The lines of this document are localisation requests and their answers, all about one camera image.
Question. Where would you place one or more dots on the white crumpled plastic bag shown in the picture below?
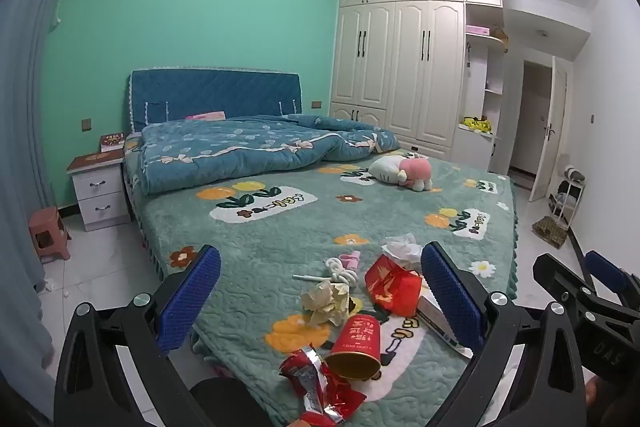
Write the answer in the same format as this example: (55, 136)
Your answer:
(402, 249)

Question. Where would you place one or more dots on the cream wardrobe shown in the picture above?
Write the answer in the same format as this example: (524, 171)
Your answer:
(415, 72)

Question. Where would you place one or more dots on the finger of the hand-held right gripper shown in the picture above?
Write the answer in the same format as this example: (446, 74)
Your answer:
(607, 267)
(560, 279)

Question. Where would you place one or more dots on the red paper packet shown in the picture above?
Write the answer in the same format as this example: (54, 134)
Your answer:
(395, 287)

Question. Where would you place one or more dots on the green floral blanket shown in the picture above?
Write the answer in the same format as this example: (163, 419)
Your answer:
(280, 247)

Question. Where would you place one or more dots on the pink pillow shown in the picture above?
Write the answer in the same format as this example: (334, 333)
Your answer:
(207, 115)

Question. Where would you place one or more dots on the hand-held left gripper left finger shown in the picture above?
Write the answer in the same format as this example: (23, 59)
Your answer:
(192, 302)

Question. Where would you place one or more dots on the red paper cup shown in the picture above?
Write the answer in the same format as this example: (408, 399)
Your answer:
(357, 337)

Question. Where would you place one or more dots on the blue floral quilt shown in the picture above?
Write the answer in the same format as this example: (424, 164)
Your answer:
(225, 152)

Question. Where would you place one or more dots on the dark round object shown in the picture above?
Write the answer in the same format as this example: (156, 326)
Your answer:
(230, 402)

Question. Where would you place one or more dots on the red foil wrapper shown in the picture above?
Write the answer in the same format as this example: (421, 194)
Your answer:
(310, 372)

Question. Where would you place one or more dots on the white carton box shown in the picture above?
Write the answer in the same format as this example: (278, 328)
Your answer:
(435, 314)

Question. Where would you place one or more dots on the brown woven mat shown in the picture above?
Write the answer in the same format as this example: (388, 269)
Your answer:
(550, 232)

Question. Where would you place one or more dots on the wall switch plate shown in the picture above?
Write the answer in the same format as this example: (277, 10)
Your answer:
(86, 124)

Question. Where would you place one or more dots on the white door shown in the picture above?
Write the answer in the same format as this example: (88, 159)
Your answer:
(547, 132)

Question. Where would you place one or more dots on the cream paper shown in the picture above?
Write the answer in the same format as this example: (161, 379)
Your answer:
(325, 302)

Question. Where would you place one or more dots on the grey-blue curtain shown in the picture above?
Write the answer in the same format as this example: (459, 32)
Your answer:
(25, 107)

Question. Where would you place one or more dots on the white nightstand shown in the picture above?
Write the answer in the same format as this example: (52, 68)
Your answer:
(97, 192)

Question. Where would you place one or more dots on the white and pink plush toy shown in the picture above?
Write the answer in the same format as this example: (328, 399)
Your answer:
(400, 169)

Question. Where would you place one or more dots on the white storage rack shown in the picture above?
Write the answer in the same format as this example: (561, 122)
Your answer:
(570, 189)

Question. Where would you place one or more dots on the red book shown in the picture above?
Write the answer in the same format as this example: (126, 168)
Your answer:
(112, 142)

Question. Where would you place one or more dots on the pink plastic stool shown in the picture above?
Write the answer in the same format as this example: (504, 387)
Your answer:
(45, 219)

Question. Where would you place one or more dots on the pink plastic clip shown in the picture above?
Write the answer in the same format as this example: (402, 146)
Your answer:
(350, 261)

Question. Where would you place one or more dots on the yellow bag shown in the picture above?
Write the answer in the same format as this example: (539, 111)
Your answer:
(476, 125)

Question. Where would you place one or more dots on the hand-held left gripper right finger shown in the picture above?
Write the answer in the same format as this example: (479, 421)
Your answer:
(450, 297)

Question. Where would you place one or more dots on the pink box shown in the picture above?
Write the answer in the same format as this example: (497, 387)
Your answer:
(477, 30)

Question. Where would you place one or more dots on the blue quilted headboard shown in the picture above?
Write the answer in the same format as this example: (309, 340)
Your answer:
(210, 92)

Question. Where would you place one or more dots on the tan woven basket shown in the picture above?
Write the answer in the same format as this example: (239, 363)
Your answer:
(501, 39)

